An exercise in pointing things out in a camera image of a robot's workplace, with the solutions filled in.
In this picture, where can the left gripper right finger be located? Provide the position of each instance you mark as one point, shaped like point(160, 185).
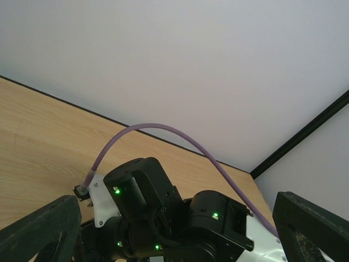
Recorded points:
point(306, 231)

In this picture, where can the black frame post right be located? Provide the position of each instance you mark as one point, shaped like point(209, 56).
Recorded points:
point(301, 135)

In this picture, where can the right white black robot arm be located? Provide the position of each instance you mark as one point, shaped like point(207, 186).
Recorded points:
point(139, 215)

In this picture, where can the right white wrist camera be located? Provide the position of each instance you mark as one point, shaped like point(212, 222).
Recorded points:
point(100, 199)

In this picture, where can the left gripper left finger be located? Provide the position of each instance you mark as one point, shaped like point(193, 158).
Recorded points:
point(48, 234)

